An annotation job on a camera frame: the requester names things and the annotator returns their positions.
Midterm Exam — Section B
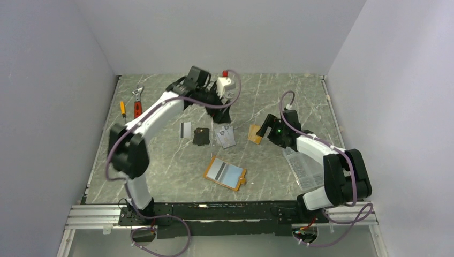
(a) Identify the orange leather card holder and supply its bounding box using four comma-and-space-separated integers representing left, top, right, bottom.
203, 156, 247, 191

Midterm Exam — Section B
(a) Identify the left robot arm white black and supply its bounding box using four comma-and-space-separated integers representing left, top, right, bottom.
106, 66, 236, 225

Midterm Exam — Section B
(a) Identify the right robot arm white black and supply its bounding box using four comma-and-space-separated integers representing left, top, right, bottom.
256, 110, 372, 222

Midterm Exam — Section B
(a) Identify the red handled adjustable wrench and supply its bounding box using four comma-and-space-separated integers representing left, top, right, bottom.
132, 85, 144, 118

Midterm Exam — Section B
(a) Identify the clear plastic screw box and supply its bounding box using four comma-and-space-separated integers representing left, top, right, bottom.
282, 148, 324, 192

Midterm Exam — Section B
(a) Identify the black credit card stack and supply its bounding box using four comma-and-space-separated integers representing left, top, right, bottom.
192, 127, 210, 146

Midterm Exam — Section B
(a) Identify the grey credit card stack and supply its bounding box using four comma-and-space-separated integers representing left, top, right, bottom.
215, 126, 236, 149

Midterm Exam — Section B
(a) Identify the small yellow screwdriver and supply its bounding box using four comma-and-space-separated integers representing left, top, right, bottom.
120, 101, 127, 123

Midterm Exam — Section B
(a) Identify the white striped credit card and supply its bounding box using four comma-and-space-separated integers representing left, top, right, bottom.
179, 122, 192, 139

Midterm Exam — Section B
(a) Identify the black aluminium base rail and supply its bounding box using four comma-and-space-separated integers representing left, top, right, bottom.
65, 200, 378, 242

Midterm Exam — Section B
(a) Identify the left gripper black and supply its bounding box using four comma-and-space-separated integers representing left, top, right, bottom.
196, 82, 232, 125

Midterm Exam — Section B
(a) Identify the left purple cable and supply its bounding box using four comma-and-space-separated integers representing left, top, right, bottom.
105, 69, 243, 257

